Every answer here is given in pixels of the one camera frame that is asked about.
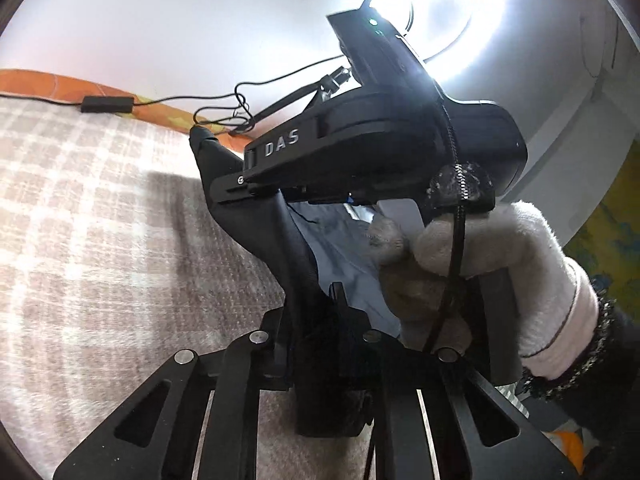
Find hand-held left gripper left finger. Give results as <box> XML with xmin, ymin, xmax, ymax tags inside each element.
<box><xmin>52</xmin><ymin>305</ymin><xmax>296</xmax><ymax>480</ymax></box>

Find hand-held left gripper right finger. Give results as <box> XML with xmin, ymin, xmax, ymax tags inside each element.
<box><xmin>330</xmin><ymin>282</ymin><xmax>581</xmax><ymax>480</ymax></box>

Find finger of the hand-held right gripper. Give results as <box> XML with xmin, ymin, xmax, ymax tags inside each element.
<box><xmin>210</xmin><ymin>170</ymin><xmax>308</xmax><ymax>204</ymax></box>

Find black pants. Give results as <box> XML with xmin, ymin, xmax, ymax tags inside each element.
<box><xmin>189</xmin><ymin>126</ymin><xmax>376</xmax><ymax>436</ymax></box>

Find person's right forearm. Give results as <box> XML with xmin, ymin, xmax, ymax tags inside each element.
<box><xmin>520</xmin><ymin>300</ymin><xmax>640</xmax><ymax>441</ymax></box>

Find person's right hand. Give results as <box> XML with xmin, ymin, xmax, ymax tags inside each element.
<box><xmin>367</xmin><ymin>200</ymin><xmax>601</xmax><ymax>381</ymax></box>

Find black tripod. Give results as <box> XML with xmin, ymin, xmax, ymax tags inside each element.
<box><xmin>247</xmin><ymin>66</ymin><xmax>353</xmax><ymax>123</ymax></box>

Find beige checkered blanket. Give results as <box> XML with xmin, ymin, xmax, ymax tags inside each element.
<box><xmin>0</xmin><ymin>95</ymin><xmax>381</xmax><ymax>480</ymax></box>

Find orange bed sheet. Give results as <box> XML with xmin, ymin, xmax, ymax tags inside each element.
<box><xmin>0</xmin><ymin>69</ymin><xmax>251</xmax><ymax>141</ymax></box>

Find yellow patterned fabric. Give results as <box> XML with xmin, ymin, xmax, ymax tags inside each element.
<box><xmin>565</xmin><ymin>195</ymin><xmax>640</xmax><ymax>291</ymax></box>

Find black braided cable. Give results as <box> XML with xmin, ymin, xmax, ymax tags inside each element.
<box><xmin>425</xmin><ymin>90</ymin><xmax>496</xmax><ymax>356</ymax></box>

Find black ring light cable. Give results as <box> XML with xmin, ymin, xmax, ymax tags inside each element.
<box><xmin>0</xmin><ymin>57</ymin><xmax>346</xmax><ymax>136</ymax></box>

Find white ring light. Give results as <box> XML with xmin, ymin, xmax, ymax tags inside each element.
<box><xmin>370</xmin><ymin>0</ymin><xmax>508</xmax><ymax>81</ymax></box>

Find black inline cable controller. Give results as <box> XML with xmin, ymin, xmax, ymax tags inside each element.
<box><xmin>81</xmin><ymin>95</ymin><xmax>135</xmax><ymax>113</ymax></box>

